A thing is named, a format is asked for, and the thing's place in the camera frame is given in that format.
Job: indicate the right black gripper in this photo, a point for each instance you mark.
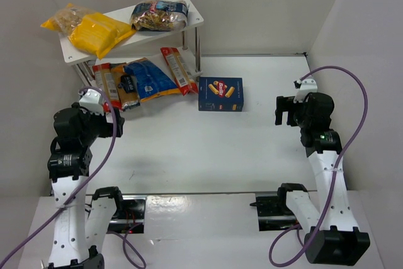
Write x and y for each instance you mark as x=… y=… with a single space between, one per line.
x=281 y=110

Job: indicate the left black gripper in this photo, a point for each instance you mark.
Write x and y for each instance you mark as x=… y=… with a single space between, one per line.
x=114 y=125

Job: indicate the blue and orange pasta bag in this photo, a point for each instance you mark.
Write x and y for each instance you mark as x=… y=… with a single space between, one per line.
x=150 y=80

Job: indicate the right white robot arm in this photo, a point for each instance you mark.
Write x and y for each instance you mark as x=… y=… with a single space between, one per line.
x=332 y=234

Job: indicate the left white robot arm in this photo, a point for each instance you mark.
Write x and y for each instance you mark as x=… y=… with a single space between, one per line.
x=78 y=233

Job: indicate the yellow pasta bag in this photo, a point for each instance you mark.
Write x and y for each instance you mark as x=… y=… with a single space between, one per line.
x=97 y=34

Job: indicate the white two-tier shelf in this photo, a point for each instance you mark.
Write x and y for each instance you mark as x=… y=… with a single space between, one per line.
x=143 y=44

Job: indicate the clear bag of fusilli pasta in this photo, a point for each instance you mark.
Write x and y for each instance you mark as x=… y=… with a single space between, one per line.
x=67 y=19

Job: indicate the dark blue mixed pasta bag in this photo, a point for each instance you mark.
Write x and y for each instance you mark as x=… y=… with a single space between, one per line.
x=160 y=15

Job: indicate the brown spaghetti pack black label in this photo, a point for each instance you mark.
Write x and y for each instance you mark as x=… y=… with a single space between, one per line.
x=125 y=84

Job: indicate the red spaghetti pack left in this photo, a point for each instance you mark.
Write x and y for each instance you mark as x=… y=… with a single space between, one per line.
x=105 y=81

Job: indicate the red spaghetti pack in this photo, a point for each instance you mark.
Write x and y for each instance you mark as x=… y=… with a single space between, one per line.
x=179 y=70
x=105 y=81

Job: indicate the blue Barilla rigatoni box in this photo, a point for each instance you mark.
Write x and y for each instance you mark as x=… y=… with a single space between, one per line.
x=220 y=94

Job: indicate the red spaghetti pack right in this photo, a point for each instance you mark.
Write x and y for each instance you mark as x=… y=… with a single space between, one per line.
x=179 y=70

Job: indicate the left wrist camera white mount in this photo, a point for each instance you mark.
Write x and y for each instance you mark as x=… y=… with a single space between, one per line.
x=91 y=101

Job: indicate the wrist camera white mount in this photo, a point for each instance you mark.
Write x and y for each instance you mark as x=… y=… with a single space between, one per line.
x=304 y=87
x=91 y=101

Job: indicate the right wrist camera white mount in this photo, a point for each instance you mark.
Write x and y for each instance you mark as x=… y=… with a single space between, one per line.
x=304 y=87

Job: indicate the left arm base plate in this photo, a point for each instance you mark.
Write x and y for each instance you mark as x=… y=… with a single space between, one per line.
x=130 y=214

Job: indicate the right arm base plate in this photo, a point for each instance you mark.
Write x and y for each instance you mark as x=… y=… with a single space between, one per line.
x=271 y=216

